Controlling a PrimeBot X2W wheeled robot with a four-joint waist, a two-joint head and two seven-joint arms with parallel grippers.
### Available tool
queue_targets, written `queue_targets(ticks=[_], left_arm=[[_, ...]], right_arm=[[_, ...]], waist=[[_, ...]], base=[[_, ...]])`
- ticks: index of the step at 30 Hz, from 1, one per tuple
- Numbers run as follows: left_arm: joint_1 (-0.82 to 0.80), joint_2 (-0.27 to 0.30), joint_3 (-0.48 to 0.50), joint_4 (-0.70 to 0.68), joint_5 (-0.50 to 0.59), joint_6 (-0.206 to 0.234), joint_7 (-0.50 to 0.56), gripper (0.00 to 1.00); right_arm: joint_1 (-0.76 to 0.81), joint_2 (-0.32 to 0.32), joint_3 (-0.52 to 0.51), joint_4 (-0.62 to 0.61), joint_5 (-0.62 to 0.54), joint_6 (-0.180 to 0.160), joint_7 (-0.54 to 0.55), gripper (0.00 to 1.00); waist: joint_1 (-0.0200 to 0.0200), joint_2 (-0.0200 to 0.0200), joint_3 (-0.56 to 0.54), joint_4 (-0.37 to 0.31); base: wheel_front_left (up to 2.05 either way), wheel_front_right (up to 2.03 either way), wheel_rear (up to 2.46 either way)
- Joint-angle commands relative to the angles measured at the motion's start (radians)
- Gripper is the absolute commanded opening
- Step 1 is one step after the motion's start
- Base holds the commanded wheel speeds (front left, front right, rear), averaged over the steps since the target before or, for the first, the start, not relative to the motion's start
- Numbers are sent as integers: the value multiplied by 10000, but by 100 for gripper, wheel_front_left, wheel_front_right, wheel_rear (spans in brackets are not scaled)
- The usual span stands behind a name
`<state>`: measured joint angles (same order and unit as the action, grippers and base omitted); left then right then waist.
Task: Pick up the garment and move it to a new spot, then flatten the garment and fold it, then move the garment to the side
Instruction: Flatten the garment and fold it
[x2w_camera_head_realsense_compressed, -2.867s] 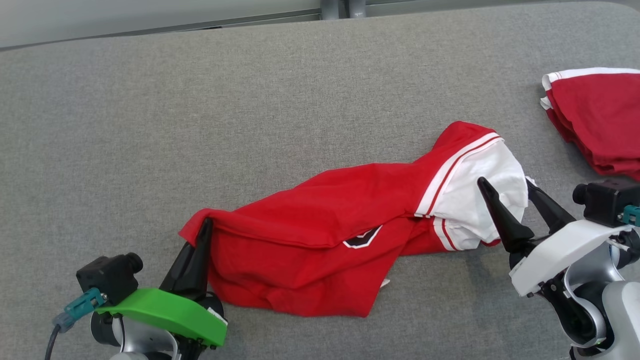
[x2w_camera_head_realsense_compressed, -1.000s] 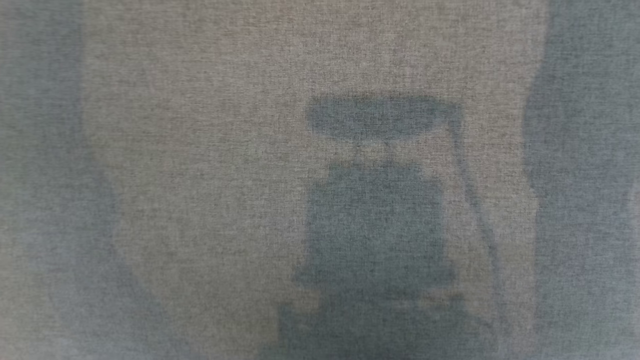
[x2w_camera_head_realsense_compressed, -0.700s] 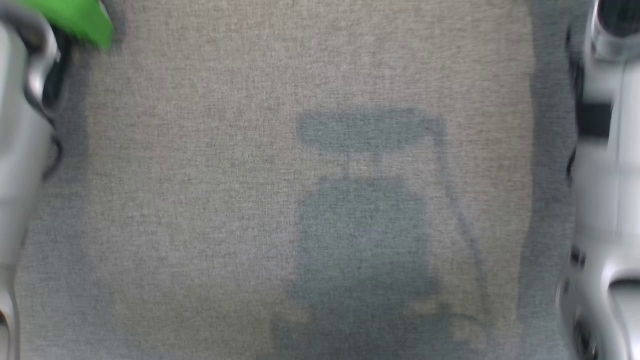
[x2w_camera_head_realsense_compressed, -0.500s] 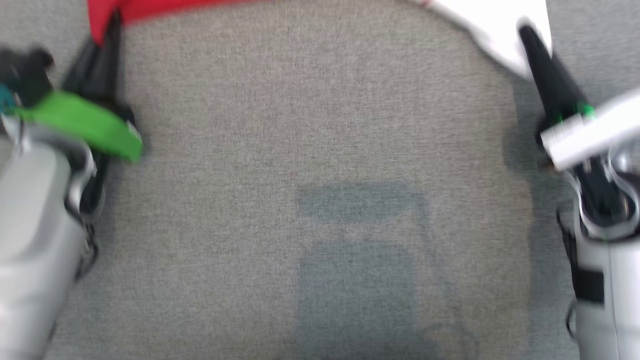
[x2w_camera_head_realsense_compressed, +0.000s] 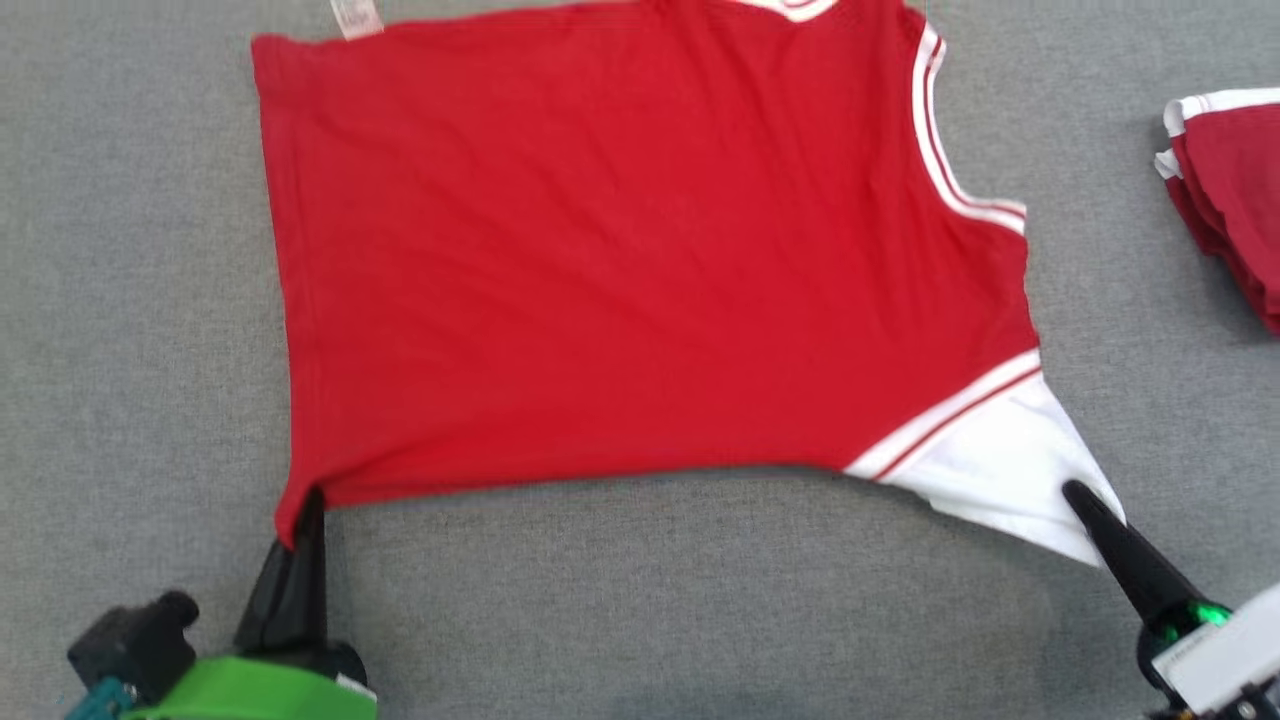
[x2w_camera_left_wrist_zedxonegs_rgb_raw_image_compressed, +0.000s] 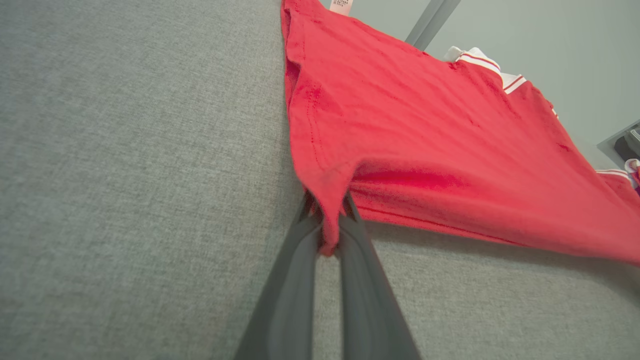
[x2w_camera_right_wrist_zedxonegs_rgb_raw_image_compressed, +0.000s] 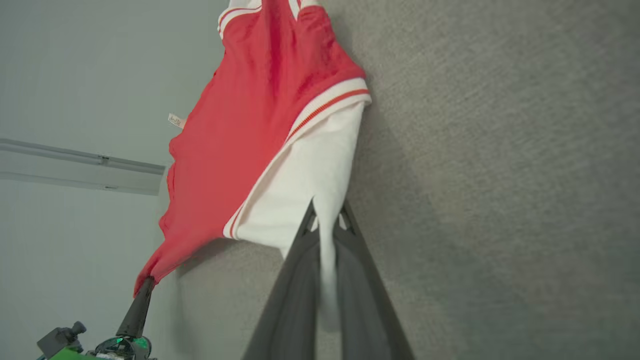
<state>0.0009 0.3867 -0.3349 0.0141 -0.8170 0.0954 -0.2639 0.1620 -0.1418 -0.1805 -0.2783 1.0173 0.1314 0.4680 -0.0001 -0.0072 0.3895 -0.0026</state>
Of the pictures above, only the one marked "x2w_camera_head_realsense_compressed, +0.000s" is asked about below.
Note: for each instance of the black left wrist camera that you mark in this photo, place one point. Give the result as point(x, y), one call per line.
point(135, 640)

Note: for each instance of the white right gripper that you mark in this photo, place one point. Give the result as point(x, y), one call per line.
point(1225, 660)

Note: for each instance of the red shirt with white sleeves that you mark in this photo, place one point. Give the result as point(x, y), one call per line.
point(600, 250)

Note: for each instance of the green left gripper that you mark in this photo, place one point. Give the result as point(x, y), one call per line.
point(260, 690)

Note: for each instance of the red garment with white trim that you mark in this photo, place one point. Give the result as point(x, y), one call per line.
point(1235, 190)

